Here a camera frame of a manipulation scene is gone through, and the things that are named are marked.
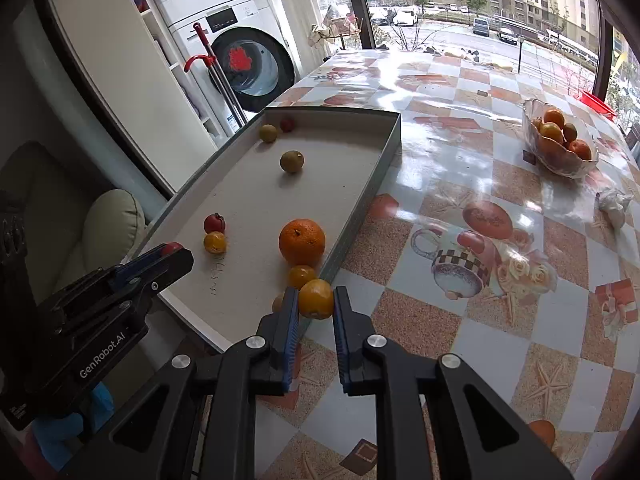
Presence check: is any glass fruit bowl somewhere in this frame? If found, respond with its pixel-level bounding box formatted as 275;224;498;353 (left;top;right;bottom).
522;99;599;179

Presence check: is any grey shallow box tray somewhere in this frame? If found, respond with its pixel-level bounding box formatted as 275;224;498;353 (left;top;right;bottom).
140;106;401;351

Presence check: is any large orange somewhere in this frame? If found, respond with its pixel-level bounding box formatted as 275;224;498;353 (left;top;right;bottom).
279;219;326;266

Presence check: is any blue gloved hand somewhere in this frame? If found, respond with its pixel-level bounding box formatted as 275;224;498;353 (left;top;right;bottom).
32;382;115;471

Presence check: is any small orange tangerine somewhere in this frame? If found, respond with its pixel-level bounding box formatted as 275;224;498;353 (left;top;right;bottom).
203;231;227;255

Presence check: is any greenish yellow fruit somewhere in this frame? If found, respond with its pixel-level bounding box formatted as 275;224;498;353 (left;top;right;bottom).
272;292;284;312

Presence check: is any red plastic bucket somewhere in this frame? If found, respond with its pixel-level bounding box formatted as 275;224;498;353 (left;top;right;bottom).
579;90;616;120

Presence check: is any yellow orange fruit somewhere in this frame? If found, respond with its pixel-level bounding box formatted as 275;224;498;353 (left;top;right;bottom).
288;266;317;289
297;278;334;320

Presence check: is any beige leather sofa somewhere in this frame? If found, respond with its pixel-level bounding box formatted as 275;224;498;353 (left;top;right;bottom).
1;142;145;302

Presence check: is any small yellow-green fruit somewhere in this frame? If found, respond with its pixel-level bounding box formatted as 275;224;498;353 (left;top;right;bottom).
258;124;278;144

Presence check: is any red handled mop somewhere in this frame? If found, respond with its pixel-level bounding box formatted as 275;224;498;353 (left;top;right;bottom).
183;22;247;128

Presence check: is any white washing machine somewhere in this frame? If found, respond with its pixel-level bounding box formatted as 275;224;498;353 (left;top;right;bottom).
154;0;296;136

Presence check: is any green-brown round fruit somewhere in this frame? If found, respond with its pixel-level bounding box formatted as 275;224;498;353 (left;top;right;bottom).
280;151;305;174

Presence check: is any small red tomato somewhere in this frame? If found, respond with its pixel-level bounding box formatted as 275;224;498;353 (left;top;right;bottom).
280;117;296;133

